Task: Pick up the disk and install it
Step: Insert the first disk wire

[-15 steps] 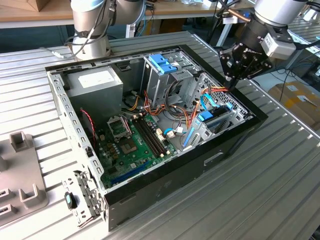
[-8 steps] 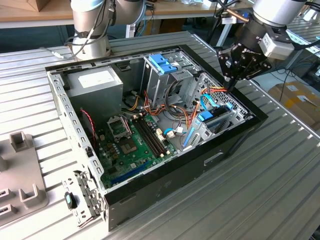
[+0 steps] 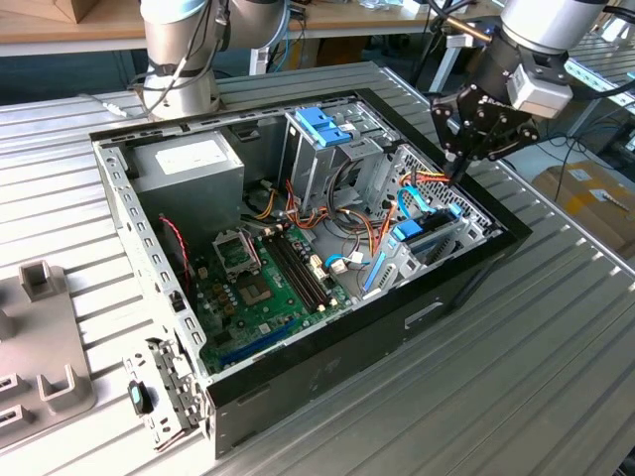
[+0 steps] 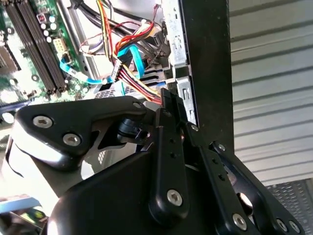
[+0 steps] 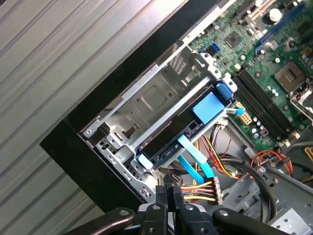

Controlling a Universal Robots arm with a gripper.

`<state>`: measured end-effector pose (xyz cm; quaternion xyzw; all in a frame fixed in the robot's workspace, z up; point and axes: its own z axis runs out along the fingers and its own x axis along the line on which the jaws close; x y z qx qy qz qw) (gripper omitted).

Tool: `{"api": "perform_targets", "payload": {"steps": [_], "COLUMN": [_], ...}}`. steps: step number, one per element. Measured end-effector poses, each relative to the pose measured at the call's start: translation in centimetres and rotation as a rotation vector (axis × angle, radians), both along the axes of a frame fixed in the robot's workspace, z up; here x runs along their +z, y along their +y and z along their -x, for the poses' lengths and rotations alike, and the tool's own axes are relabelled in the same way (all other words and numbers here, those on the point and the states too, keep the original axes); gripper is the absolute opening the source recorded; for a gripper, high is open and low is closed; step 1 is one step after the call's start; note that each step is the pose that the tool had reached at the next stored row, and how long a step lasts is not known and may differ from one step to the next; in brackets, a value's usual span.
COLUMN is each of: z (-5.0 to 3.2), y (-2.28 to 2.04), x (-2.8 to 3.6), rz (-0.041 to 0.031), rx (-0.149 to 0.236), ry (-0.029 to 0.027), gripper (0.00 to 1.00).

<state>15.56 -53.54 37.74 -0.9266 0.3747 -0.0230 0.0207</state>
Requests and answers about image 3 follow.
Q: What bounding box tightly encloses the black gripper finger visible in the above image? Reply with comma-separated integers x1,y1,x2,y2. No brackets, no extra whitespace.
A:
430,96,470,185
460,123,541,183

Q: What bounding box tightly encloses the orange yellow power wire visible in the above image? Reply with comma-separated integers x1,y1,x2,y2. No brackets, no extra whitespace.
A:
402,169,460,185

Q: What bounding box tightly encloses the long blue data wire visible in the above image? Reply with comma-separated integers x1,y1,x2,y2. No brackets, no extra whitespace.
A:
395,184,439,220

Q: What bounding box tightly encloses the hard disk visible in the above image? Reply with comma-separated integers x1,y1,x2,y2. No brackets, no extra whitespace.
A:
363,203,463,295

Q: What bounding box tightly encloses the grey metal disk bay cage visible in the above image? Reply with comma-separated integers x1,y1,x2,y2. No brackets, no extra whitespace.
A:
361,143,502,301

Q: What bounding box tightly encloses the black tripod stand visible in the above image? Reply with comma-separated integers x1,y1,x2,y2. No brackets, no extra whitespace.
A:
414,0,455,95

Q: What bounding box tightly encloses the labelled cardboard box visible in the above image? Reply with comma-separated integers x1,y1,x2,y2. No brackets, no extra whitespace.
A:
531,161,635,259

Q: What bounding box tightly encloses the metal slat side table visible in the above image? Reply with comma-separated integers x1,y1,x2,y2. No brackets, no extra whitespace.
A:
565,34,635,145

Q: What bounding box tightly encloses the small metal tool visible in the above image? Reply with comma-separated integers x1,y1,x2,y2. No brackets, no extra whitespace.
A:
601,191,632,212

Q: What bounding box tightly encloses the blue plastic drive latch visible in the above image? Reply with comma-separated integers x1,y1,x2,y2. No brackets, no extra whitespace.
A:
294,107,356,149

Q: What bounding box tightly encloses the grey metal drive cage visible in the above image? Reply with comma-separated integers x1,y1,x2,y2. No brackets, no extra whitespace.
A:
277,93,398,212

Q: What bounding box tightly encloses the long wooden desk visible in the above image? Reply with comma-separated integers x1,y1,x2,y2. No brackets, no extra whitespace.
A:
0,0,502,59

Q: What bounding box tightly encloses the beige board connector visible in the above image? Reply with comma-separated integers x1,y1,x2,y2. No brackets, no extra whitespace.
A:
308,254,332,285

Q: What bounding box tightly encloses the black RAM slot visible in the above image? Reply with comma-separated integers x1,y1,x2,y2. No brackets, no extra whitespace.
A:
276,233,328,306
270,235,324,310
282,231,332,302
263,237,320,314

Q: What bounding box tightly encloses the thin locking lever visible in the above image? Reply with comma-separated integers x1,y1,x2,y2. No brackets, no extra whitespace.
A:
249,233,265,272

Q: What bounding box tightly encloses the metal socket cover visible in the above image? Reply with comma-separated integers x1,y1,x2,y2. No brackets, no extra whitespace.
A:
212,229,262,275

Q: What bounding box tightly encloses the green motherboard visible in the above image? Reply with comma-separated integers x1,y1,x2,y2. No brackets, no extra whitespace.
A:
190,225,356,376

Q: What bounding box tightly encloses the CPU socket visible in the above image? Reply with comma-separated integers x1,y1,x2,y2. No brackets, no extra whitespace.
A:
211,228,264,277

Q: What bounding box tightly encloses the black open PC case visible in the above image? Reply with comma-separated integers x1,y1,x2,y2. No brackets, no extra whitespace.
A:
88,87,535,460

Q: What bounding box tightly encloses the dark chipset chip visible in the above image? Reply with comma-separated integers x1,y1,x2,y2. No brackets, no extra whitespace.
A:
236,277,273,306

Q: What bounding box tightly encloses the grey power supply unit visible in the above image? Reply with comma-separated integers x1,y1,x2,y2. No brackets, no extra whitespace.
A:
129,129,247,254

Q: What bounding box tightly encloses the blue expansion slot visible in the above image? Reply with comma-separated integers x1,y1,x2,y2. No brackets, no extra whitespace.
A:
220,319,299,366

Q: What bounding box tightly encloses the small brown box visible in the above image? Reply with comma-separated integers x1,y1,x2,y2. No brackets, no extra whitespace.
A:
54,0,100,24

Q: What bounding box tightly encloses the black blue case latch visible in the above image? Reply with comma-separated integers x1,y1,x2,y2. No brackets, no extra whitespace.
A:
127,380,154,416

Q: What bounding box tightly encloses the grey parts rack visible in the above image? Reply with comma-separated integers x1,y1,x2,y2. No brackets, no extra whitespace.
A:
0,260,96,450

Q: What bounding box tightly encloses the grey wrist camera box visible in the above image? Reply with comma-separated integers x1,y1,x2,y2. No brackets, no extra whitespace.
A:
506,62,572,119

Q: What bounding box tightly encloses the black camera cable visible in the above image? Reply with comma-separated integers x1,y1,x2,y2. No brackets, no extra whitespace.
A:
570,73,635,101

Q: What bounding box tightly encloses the orange black wire bundle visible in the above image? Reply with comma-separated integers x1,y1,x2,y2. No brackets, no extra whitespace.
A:
285,178,398,259

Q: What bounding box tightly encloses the short blue wire white plug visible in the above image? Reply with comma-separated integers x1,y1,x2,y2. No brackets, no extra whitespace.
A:
324,252,371,274

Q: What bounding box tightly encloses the yellow black wire bundle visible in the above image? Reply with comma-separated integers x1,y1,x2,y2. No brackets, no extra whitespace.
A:
245,180,277,220

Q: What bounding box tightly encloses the red black fan wire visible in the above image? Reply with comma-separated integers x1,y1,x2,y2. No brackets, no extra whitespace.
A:
158,213,192,284

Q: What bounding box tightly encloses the black cable silver connector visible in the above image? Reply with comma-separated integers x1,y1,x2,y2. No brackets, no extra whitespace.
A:
78,0,232,120

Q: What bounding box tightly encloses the grey card retainer bracket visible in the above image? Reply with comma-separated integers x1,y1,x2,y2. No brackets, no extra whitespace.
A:
146,336,210,430

